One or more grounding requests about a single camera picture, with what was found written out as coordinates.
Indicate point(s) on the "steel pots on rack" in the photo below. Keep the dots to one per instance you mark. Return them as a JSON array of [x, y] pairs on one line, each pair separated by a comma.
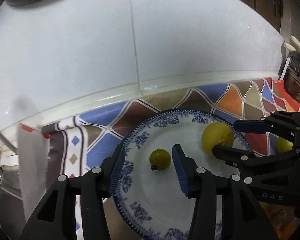
[[292, 77]]

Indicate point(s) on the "small green citrus fruit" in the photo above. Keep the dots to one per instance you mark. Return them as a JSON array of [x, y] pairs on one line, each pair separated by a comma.
[[159, 160]]

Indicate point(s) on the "green apple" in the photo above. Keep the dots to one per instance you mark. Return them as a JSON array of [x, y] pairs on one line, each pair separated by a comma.
[[283, 145]]

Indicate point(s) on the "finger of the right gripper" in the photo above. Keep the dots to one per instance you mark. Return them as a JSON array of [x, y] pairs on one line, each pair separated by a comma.
[[232, 156], [283, 124]]

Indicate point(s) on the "colourful diamond pattern mat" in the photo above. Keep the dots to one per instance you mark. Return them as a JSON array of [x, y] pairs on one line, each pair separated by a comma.
[[82, 142]]

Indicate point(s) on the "blue white porcelain plate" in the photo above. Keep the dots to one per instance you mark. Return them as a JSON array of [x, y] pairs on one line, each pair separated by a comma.
[[151, 202]]

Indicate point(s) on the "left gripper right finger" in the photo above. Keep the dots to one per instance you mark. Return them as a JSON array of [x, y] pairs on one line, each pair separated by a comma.
[[242, 215]]

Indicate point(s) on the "white handled utensil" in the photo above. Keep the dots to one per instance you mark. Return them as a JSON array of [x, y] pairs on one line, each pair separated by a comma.
[[289, 47], [295, 41]]

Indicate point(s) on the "large yellow-green pear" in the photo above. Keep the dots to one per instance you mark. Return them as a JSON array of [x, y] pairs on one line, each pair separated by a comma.
[[217, 133]]

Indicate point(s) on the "large orange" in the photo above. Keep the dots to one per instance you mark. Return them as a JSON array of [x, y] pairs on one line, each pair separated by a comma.
[[282, 219]]

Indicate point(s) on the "red patterned cloth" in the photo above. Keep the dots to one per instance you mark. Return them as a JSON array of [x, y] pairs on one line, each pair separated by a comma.
[[291, 104]]

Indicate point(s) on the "steel sink basin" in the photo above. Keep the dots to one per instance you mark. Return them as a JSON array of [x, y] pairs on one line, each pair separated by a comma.
[[12, 217]]

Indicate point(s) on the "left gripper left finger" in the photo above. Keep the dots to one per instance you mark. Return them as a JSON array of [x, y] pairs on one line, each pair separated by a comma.
[[54, 216]]

